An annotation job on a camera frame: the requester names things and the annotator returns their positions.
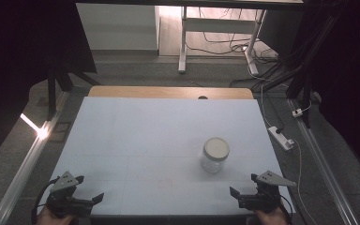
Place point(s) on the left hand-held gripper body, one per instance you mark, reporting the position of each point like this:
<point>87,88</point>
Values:
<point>63,200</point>

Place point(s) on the person's right hand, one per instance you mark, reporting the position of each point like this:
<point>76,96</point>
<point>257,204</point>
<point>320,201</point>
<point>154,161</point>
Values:
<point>270,219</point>

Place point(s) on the clear glass jar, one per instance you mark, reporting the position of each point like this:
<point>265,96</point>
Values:
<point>211,165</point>

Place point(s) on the white power strip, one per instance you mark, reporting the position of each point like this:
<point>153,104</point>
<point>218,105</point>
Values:
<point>280,138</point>

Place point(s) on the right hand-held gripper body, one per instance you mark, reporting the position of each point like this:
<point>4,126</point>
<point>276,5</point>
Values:
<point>262,198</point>

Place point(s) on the small white adapter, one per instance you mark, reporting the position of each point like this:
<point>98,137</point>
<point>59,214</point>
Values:
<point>297,112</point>

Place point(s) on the aluminium floor rail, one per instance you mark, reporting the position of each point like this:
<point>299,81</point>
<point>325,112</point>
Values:
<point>322,165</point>
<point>22,172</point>

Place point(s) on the white desk frame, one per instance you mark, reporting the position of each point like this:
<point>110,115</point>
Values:
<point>182,47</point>

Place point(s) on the beige jar lid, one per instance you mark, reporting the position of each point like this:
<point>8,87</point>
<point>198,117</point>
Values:
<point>216,148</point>

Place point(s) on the white table cover sheet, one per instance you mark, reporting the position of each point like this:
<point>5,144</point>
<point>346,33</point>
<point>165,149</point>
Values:
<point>137,140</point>

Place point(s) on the dark curtain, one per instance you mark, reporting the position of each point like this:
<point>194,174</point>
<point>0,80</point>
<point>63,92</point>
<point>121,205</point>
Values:
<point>12,62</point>
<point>356,78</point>

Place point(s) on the person's left hand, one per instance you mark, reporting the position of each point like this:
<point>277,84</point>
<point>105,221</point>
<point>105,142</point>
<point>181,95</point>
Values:
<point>50,219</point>

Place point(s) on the black metal stand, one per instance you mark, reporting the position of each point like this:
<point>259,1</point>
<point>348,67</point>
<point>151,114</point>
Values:
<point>306,93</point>
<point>52,93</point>

